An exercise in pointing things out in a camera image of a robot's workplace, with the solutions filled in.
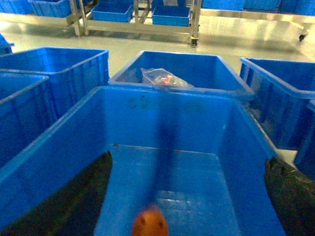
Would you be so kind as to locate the far blue bin left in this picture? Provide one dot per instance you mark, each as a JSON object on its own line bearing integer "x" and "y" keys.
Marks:
{"x": 113, "y": 12}

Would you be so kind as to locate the blue bin left rear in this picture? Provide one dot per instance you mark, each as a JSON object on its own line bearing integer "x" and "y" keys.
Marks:
{"x": 72, "y": 72}

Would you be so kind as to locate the orange cylindrical cap 4680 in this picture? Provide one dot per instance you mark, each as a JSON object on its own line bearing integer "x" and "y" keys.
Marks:
{"x": 150, "y": 222}

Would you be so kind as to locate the blue bin behind target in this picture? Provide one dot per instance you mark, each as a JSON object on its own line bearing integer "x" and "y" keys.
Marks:
{"x": 209, "y": 74}

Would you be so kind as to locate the blue bin left front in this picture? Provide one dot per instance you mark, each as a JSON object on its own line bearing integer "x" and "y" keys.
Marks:
{"x": 27, "y": 109}

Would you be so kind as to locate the far steel cart rack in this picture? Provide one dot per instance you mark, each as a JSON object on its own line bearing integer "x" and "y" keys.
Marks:
{"x": 142, "y": 23}

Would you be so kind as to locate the clear plastic bag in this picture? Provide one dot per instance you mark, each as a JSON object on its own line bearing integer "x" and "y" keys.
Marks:
{"x": 161, "y": 77}

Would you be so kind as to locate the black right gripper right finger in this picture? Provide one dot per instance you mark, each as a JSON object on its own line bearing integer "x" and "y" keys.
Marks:
{"x": 292, "y": 195}

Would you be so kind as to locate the far blue bin right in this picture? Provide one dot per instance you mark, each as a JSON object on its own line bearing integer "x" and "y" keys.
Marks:
{"x": 171, "y": 16}

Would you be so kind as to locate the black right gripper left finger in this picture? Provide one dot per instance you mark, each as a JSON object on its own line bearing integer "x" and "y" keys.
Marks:
{"x": 73, "y": 210}

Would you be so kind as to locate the blue target bin front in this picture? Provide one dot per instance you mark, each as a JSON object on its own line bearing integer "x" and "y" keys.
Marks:
{"x": 199, "y": 158}

